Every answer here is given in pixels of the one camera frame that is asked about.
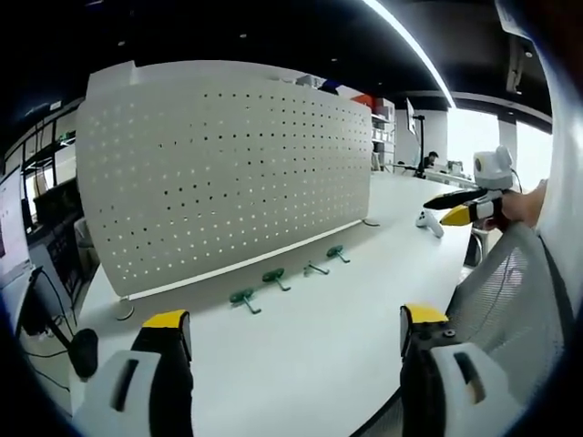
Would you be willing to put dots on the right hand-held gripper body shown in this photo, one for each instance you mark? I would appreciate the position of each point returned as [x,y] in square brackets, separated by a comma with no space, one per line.
[489,168]

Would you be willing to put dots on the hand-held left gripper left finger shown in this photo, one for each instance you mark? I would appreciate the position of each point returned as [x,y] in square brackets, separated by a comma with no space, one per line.
[136,391]

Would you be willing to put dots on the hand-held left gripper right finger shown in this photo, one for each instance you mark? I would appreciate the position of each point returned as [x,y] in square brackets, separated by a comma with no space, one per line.
[437,391]

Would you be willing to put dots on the small green hook assembly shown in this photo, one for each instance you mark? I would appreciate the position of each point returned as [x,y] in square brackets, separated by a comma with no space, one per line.
[314,268]

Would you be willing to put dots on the white perforated mounting plate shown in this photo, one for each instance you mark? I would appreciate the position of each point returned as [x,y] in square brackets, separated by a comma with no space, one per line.
[218,182]

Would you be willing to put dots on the person's right hand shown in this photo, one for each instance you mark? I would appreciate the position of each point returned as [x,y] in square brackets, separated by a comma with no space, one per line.
[521,205]

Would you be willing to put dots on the white handheld controller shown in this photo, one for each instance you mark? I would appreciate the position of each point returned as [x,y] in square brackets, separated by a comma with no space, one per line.
[430,223]

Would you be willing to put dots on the black tripod stand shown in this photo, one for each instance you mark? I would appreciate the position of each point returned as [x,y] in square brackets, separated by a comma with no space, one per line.
[421,145]

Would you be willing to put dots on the black rounded desk device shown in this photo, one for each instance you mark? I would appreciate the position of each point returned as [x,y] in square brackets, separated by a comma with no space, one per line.
[85,352]

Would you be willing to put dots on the person's white shirt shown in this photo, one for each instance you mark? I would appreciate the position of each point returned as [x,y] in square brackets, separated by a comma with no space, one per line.
[567,159]

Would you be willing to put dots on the grey mesh chair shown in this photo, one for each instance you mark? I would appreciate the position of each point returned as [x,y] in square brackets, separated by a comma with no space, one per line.
[514,296]

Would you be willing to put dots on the ceiling light strip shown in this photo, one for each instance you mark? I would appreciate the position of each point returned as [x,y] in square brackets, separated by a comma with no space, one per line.
[410,41]

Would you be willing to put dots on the computer monitor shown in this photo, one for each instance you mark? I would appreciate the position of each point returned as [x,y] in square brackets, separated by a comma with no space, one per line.
[11,223]

